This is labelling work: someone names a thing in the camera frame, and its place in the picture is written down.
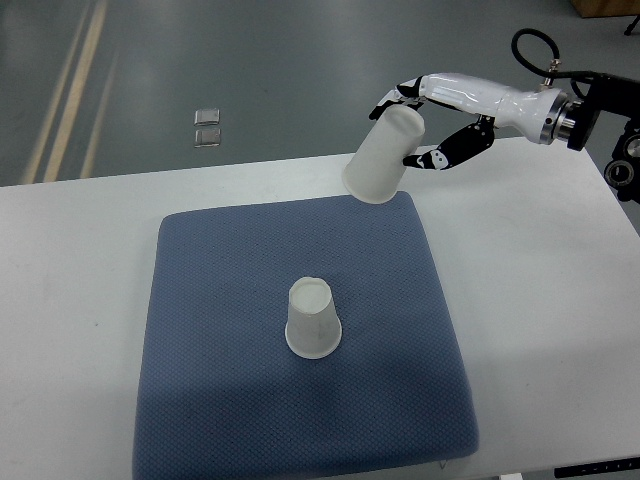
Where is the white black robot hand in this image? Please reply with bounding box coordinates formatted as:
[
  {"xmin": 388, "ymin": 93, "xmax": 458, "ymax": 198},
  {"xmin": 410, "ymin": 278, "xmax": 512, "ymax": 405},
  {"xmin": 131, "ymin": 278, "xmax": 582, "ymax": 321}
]
[{"xmin": 369, "ymin": 73, "xmax": 582, "ymax": 170}]

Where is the white paper cup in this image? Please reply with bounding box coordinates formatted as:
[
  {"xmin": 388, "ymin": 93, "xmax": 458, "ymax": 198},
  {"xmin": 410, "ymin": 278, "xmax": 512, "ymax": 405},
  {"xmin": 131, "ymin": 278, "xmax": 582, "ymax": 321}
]
[
  {"xmin": 342, "ymin": 105, "xmax": 425, "ymax": 204},
  {"xmin": 284, "ymin": 277, "xmax": 342, "ymax": 360}
]

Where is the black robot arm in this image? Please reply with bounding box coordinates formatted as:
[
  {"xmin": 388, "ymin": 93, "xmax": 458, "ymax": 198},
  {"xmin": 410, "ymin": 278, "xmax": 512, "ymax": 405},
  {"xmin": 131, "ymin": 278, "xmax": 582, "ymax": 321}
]
[{"xmin": 511, "ymin": 28, "xmax": 639, "ymax": 203}]

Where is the brown cardboard box corner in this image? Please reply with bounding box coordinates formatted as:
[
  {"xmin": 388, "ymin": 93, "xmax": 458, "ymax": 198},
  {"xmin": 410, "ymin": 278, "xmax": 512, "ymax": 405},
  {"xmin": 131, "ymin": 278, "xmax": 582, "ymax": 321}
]
[{"xmin": 570, "ymin": 0, "xmax": 639, "ymax": 18}]

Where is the black tripod leg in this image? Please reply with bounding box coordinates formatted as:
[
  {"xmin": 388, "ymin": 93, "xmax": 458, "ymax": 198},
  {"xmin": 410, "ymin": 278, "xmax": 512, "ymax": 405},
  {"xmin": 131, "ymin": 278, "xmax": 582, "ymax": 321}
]
[{"xmin": 623, "ymin": 15, "xmax": 640, "ymax": 36}]

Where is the upper clear floor plate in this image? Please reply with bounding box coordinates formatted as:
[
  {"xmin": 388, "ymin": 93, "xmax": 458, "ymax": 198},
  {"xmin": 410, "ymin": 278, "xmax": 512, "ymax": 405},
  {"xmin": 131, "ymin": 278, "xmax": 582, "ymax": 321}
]
[{"xmin": 194, "ymin": 108, "xmax": 220, "ymax": 126}]

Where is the clear floor plate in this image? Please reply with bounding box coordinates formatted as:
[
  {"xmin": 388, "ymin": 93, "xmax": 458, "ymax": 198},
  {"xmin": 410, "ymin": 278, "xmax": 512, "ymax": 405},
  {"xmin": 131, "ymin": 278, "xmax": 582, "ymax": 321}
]
[
  {"xmin": 194, "ymin": 128, "xmax": 221, "ymax": 148},
  {"xmin": 194, "ymin": 108, "xmax": 220, "ymax": 126}
]

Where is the lower clear floor plate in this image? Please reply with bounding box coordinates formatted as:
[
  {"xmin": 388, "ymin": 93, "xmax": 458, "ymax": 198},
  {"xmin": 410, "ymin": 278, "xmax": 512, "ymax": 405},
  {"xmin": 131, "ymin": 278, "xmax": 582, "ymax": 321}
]
[{"xmin": 194, "ymin": 128, "xmax": 221, "ymax": 148}]

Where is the black table control panel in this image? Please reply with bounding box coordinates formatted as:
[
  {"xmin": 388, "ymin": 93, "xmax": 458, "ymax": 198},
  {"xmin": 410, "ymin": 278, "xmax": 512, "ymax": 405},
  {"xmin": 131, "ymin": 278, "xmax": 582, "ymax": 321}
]
[{"xmin": 553, "ymin": 457, "xmax": 639, "ymax": 479}]

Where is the blue quilted cushion mat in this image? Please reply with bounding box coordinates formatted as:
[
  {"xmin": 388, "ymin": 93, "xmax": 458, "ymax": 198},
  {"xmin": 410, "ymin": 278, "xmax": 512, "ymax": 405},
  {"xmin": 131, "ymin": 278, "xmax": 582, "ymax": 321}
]
[{"xmin": 133, "ymin": 192, "xmax": 479, "ymax": 479}]

